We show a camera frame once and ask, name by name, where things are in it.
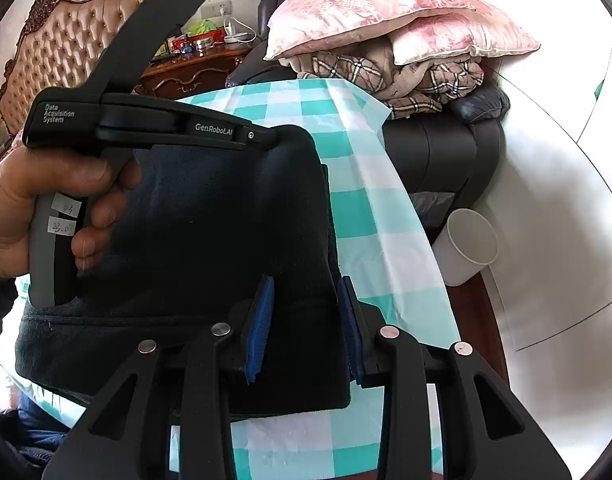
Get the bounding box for teal white checkered tablecloth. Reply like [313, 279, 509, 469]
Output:
[0, 79, 462, 480]

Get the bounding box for red packet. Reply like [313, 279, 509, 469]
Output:
[168, 30, 224, 51]

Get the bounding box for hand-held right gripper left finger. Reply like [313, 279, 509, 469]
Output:
[43, 275, 276, 480]

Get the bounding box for beige plaid blanket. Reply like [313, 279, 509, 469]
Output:
[281, 50, 487, 121]

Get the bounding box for dark wooden nightstand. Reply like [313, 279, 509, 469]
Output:
[136, 45, 254, 101]

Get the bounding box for black leather armchair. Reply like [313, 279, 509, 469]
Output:
[226, 0, 512, 221]

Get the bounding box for person's left hand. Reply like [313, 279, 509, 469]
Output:
[0, 132, 143, 281]

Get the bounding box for small pink floral pillow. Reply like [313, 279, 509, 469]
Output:
[391, 15, 487, 67]

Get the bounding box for white paper cup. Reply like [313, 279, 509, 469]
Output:
[432, 208, 500, 287]

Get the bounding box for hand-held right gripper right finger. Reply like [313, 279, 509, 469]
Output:
[337, 276, 572, 480]

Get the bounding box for tufted pink headboard wooden frame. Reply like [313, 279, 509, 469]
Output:
[0, 0, 174, 136]

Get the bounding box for person's leg in blue jeans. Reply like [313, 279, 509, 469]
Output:
[13, 395, 87, 480]

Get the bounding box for black pants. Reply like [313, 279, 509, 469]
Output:
[14, 127, 352, 416]

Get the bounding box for large pink floral pillow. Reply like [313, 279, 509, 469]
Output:
[263, 0, 543, 61]

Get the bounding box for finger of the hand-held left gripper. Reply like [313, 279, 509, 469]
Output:
[238, 125, 283, 152]

